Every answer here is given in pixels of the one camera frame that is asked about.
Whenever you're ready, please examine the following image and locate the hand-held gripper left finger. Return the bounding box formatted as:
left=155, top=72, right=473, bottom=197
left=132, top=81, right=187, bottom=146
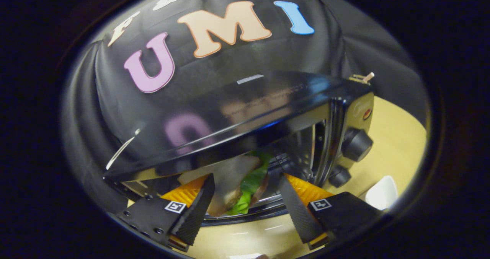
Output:
left=116, top=174, right=216, bottom=252

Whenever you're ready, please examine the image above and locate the white bread lettuce sandwich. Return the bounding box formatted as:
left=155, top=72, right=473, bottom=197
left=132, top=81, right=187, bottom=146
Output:
left=178, top=152, right=273, bottom=217

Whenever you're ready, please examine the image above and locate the black toaster oven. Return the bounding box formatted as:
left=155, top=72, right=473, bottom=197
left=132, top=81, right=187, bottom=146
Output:
left=103, top=71, right=375, bottom=227

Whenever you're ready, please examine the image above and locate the white square plate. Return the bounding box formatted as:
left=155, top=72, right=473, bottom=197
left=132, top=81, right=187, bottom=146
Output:
left=364, top=175, right=399, bottom=210

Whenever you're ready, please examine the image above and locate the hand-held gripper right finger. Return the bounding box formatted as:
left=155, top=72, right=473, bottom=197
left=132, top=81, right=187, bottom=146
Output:
left=278, top=173, right=384, bottom=251

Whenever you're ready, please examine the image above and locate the clear utensil holder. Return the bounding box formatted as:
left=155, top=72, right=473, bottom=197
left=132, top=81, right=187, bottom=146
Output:
left=349, top=72, right=375, bottom=85

